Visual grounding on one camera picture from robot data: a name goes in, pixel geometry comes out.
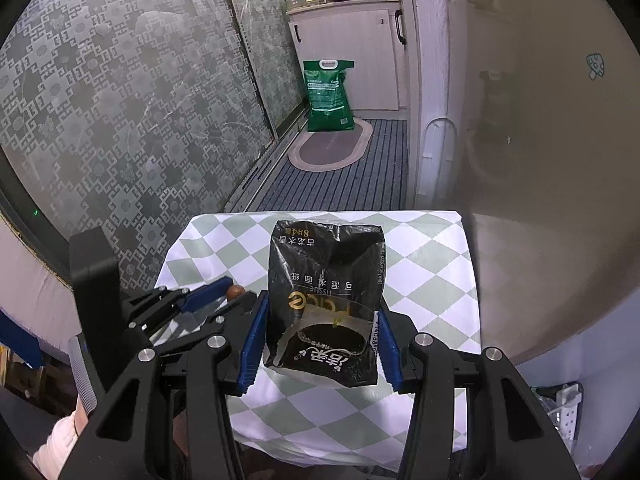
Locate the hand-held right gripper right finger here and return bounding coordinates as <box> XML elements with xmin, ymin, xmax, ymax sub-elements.
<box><xmin>375</xmin><ymin>300</ymin><xmax>581</xmax><ymax>480</ymax></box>

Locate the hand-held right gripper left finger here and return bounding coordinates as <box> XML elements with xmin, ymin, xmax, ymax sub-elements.
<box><xmin>57</xmin><ymin>290</ymin><xmax>271</xmax><ymax>480</ymax></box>

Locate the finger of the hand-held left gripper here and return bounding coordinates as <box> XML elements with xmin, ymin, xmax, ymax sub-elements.
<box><xmin>122</xmin><ymin>276</ymin><xmax>235</xmax><ymax>333</ymax></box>
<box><xmin>150</xmin><ymin>292</ymin><xmax>261</xmax><ymax>356</ymax></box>

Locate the black tissue packet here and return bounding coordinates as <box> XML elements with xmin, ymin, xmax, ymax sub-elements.
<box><xmin>262</xmin><ymin>219</ymin><xmax>387</xmax><ymax>390</ymax></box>

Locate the person's left forearm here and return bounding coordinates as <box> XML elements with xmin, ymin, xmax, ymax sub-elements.
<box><xmin>31</xmin><ymin>400</ymin><xmax>101</xmax><ymax>480</ymax></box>

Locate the blue plastic object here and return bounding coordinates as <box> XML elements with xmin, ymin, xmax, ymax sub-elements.
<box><xmin>0</xmin><ymin>310</ymin><xmax>43</xmax><ymax>367</ymax></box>

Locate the green checkered tablecloth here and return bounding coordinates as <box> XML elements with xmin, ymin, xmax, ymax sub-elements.
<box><xmin>155</xmin><ymin>210</ymin><xmax>483</xmax><ymax>466</ymax></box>

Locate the striped dark floor mat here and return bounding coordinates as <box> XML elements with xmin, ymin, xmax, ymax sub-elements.
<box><xmin>230</xmin><ymin>117</ymin><xmax>408</xmax><ymax>213</ymax></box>

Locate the patterned frosted glass door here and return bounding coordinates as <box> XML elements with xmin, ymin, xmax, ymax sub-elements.
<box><xmin>0</xmin><ymin>0</ymin><xmax>276</xmax><ymax>281</ymax></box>
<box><xmin>220</xmin><ymin>0</ymin><xmax>306</xmax><ymax>141</ymax></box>

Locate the grey oval floor mat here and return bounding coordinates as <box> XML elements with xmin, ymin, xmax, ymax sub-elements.
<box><xmin>287</xmin><ymin>119</ymin><xmax>373</xmax><ymax>173</ymax></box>

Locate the white power strip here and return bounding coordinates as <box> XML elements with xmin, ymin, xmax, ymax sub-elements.
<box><xmin>535</xmin><ymin>382</ymin><xmax>583</xmax><ymax>461</ymax></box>

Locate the white rounded panel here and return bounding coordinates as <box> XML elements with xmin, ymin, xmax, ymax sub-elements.
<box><xmin>422</xmin><ymin>119</ymin><xmax>457</xmax><ymax>201</ymax></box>

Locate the green rice bag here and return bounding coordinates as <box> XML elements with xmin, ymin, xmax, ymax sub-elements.
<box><xmin>302</xmin><ymin>59</ymin><xmax>356</xmax><ymax>132</ymax></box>

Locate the white refrigerator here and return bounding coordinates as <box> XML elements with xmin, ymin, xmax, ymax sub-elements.
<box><xmin>447</xmin><ymin>0</ymin><xmax>640</xmax><ymax>366</ymax></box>

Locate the white kitchen cabinet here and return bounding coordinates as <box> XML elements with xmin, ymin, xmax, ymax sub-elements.
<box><xmin>287</xmin><ymin>0</ymin><xmax>403</xmax><ymax>113</ymax></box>

